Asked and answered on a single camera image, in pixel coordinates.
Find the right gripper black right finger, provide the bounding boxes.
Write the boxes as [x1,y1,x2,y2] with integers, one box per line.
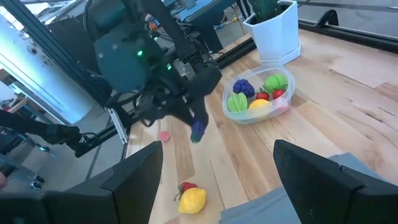
[273,139,365,224]

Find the green cactus plant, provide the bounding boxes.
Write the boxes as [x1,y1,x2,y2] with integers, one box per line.
[248,0,295,24]

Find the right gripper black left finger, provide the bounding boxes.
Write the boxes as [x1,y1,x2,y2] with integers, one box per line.
[73,141,164,224]

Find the yellow toy lemon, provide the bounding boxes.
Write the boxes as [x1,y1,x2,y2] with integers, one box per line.
[178,187,208,215]
[248,98,274,119]

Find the clear plastic tupperware container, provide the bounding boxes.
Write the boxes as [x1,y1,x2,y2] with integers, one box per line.
[221,63,296,125]

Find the green round toy fruit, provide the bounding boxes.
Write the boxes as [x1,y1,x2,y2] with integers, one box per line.
[263,73,289,94]

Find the purple toy eggplant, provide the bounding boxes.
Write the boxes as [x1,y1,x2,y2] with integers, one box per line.
[190,119,208,144]

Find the white faceted plant pot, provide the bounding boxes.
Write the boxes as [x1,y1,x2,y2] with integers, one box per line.
[242,0,302,66]

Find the grey folded cloth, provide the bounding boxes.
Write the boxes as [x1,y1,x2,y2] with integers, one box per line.
[219,152,389,224]

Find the purple toy grapes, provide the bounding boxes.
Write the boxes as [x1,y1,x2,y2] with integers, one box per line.
[232,78,256,98]

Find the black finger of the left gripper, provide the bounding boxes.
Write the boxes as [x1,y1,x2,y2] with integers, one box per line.
[194,98,210,131]
[178,105,198,127]

